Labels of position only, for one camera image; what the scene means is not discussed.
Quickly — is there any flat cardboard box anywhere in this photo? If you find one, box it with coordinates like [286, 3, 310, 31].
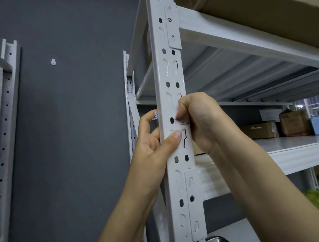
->
[240, 121, 279, 139]

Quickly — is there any white paper sheet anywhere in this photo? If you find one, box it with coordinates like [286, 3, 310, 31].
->
[259, 109, 283, 122]

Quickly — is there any person's right forearm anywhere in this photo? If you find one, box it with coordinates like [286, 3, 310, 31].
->
[209, 137, 319, 242]

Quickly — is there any person's left hand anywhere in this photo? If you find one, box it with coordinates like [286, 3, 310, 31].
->
[123, 109, 182, 209]

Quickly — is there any white metal shelving rack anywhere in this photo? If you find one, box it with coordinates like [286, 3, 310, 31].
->
[207, 219, 255, 242]

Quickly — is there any person's right hand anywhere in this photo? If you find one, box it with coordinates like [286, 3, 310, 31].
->
[175, 92, 251, 158]

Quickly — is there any light blue box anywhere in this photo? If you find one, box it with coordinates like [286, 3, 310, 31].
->
[309, 117, 319, 135]

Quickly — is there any yellow-green plastic bag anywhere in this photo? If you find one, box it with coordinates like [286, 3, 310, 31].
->
[303, 189, 319, 209]

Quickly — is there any white perforated shelf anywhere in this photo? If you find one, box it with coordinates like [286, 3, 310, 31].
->
[146, 0, 207, 242]

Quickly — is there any large cardboard box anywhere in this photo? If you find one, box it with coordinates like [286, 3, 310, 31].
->
[174, 0, 319, 49]

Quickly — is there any brown box with red print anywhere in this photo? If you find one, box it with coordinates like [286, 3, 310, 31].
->
[279, 108, 312, 137]

